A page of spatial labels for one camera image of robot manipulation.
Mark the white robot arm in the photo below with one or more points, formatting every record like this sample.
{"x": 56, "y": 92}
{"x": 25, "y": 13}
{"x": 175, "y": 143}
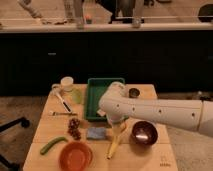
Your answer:
{"x": 191, "y": 115}

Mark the dark purple bowl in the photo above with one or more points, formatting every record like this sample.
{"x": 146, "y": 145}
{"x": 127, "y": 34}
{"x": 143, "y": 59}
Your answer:
{"x": 144, "y": 133}

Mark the orange bowl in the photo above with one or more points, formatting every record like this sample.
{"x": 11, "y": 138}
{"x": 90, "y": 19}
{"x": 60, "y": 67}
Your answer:
{"x": 75, "y": 156}

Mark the green plastic tray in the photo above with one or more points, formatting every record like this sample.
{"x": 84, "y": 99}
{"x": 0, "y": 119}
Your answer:
{"x": 96, "y": 87}

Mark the white cup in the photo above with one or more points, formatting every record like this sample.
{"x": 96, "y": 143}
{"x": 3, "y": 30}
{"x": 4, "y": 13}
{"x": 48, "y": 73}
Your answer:
{"x": 67, "y": 83}

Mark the blue sponge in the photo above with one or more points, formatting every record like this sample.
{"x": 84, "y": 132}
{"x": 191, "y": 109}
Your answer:
{"x": 96, "y": 133}

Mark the dark red grapes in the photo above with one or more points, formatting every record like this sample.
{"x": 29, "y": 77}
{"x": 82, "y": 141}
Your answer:
{"x": 73, "y": 128}

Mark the yellow banana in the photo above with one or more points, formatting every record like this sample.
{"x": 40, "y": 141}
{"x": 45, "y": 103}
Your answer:
{"x": 117, "y": 130}

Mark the metal fork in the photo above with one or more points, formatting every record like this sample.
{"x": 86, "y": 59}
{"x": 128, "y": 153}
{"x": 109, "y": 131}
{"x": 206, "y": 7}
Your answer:
{"x": 58, "y": 113}

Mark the green cucumber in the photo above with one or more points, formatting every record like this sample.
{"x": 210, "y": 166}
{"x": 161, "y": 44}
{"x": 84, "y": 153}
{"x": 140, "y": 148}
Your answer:
{"x": 51, "y": 143}

